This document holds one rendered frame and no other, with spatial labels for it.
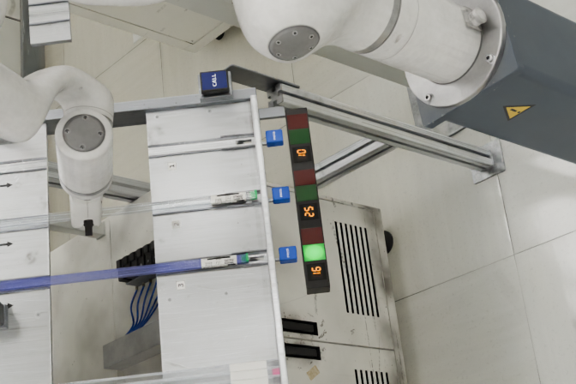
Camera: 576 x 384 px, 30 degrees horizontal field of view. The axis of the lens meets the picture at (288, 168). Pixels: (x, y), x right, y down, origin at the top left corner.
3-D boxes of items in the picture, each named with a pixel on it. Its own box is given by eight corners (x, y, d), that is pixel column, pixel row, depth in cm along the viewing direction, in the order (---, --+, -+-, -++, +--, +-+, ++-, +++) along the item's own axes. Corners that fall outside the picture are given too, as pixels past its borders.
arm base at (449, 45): (488, -39, 160) (404, -81, 148) (519, 69, 152) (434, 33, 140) (397, 27, 172) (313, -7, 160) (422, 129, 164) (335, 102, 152)
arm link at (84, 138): (61, 138, 169) (56, 192, 166) (57, 99, 157) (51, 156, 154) (115, 141, 170) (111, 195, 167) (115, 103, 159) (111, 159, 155)
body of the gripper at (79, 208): (61, 146, 171) (63, 175, 181) (63, 206, 167) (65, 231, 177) (108, 144, 172) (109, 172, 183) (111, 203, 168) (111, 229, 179)
